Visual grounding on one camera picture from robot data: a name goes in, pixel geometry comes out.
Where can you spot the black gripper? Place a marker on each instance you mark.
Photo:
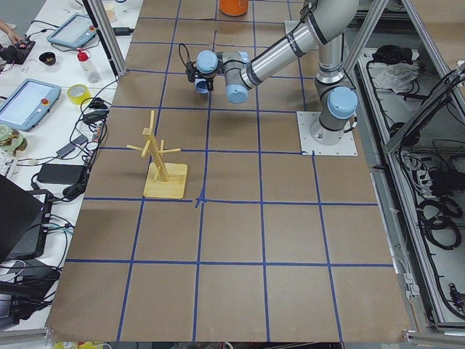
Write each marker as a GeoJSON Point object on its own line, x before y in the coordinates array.
{"type": "Point", "coordinates": [204, 77]}

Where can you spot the light blue plastic cup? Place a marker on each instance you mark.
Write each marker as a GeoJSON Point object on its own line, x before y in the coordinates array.
{"type": "Point", "coordinates": [201, 86]}

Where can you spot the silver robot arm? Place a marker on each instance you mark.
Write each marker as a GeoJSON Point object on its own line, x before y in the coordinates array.
{"type": "Point", "coordinates": [321, 24]}

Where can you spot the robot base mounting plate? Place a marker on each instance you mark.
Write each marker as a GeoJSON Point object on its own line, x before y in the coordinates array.
{"type": "Point", "coordinates": [317, 141]}

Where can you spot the white paper cup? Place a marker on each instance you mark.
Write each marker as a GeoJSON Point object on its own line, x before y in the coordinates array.
{"type": "Point", "coordinates": [110, 11]}

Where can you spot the orange cylindrical bin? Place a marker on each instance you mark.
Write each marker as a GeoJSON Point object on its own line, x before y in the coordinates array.
{"type": "Point", "coordinates": [233, 8]}

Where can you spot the wooden mug tree stand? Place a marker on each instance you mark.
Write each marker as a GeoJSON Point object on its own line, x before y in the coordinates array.
{"type": "Point", "coordinates": [164, 179]}

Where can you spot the clear squeeze bottle red cap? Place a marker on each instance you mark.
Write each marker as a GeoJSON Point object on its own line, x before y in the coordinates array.
{"type": "Point", "coordinates": [88, 67]}

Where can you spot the yellow tape roll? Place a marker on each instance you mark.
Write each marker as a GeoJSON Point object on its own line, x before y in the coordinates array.
{"type": "Point", "coordinates": [78, 94]}

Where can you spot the blue teach pendant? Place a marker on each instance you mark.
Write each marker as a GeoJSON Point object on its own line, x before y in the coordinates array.
{"type": "Point", "coordinates": [74, 33]}
{"type": "Point", "coordinates": [28, 104]}

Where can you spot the black small bowl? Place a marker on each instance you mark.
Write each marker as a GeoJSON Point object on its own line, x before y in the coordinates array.
{"type": "Point", "coordinates": [48, 58]}

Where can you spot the black power adapter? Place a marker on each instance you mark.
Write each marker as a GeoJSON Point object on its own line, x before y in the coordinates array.
{"type": "Point", "coordinates": [60, 174]}

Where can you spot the white cloth rag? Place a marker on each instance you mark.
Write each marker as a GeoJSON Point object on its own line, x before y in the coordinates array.
{"type": "Point", "coordinates": [398, 77]}

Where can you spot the green glass teapot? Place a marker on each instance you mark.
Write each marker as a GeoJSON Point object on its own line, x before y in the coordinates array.
{"type": "Point", "coordinates": [12, 140]}

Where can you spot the black laptop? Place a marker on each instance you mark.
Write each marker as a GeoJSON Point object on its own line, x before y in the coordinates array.
{"type": "Point", "coordinates": [24, 215]}

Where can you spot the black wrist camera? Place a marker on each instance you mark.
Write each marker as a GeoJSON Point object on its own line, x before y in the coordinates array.
{"type": "Point", "coordinates": [191, 71]}

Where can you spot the aluminium frame post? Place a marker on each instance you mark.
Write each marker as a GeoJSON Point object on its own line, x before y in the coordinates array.
{"type": "Point", "coordinates": [100, 21]}

